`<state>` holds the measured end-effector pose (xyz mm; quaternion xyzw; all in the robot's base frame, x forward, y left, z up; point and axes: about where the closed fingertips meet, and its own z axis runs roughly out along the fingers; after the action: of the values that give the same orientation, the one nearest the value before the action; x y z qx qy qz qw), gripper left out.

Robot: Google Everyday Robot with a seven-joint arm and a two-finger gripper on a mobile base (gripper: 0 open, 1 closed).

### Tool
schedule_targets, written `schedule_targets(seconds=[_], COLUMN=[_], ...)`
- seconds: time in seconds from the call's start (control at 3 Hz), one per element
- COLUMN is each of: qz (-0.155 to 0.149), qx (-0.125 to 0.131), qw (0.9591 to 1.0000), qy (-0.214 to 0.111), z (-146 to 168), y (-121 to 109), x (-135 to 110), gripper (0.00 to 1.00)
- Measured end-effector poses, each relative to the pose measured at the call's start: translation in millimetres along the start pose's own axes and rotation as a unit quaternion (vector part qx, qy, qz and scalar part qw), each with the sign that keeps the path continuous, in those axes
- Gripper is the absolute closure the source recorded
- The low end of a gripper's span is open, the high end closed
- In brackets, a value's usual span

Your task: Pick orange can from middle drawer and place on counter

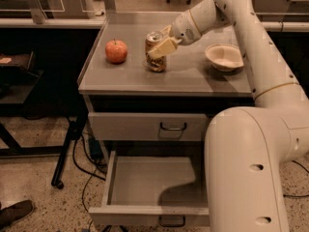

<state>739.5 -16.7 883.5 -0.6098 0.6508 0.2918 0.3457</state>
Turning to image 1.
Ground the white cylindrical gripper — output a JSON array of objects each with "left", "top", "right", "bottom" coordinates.
[{"left": 148, "top": 11, "right": 202, "bottom": 59}]

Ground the black metal table frame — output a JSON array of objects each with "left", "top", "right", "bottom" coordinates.
[{"left": 0, "top": 51, "right": 87, "bottom": 190}]

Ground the dark shoe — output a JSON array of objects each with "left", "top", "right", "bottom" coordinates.
[{"left": 0, "top": 200, "right": 34, "bottom": 229}]

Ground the white horizontal rail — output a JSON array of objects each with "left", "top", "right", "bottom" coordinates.
[{"left": 0, "top": 18, "right": 309, "bottom": 33}]

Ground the grey open middle drawer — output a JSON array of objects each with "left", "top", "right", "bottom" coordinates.
[{"left": 89, "top": 152, "right": 210, "bottom": 228}]

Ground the black floor cable right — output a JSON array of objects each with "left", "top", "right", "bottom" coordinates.
[{"left": 283, "top": 159, "right": 309, "bottom": 199}]

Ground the black floor cable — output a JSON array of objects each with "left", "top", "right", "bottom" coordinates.
[
  {"left": 71, "top": 132, "right": 108, "bottom": 232},
  {"left": 283, "top": 159, "right": 309, "bottom": 199}
]

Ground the red apple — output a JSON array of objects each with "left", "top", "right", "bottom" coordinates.
[{"left": 105, "top": 40, "right": 127, "bottom": 64}]

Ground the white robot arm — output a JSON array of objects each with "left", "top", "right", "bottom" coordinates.
[{"left": 147, "top": 0, "right": 309, "bottom": 232}]

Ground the grey top drawer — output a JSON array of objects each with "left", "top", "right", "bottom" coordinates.
[{"left": 89, "top": 112, "right": 209, "bottom": 141}]

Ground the orange soda can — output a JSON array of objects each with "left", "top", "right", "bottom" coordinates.
[{"left": 145, "top": 31, "right": 166, "bottom": 73}]

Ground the black floor cable left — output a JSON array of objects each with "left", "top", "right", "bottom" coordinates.
[{"left": 71, "top": 132, "right": 108, "bottom": 232}]

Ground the grey drawer cabinet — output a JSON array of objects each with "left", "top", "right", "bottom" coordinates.
[{"left": 79, "top": 13, "right": 253, "bottom": 158}]

